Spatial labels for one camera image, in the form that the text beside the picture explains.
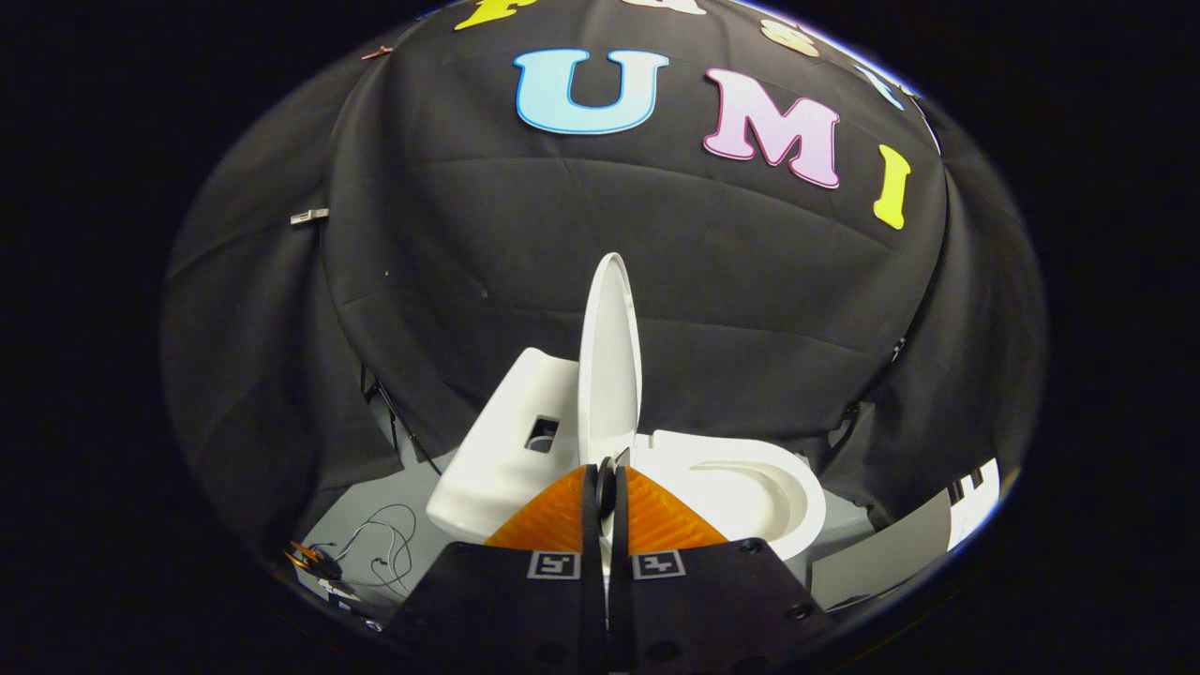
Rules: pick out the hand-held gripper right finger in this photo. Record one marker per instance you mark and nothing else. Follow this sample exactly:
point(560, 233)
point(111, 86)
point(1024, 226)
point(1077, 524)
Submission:
point(703, 619)

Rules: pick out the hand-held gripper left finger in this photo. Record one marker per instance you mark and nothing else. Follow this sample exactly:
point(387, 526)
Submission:
point(525, 619)

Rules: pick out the white toilet tank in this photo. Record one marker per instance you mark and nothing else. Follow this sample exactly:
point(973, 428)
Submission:
point(497, 459)

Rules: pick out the white toilet seat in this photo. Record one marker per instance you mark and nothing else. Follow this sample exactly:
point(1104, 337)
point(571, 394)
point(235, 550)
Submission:
point(675, 448)

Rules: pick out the orange black small tool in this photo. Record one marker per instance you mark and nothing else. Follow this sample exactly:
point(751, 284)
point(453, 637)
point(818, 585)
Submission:
point(307, 558)

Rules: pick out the black metal backdrop stand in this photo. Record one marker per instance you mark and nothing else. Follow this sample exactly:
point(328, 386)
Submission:
point(398, 422)

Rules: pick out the white striped board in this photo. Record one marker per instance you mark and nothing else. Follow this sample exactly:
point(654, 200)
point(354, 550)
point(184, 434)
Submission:
point(975, 502)

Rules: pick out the black backdrop cloth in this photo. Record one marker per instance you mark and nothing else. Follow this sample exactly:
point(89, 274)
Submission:
point(562, 234)

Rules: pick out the small metal clip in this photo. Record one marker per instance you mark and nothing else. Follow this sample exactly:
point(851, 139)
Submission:
point(309, 216)

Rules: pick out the small red clip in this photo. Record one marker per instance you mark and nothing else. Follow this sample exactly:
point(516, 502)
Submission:
point(378, 52)

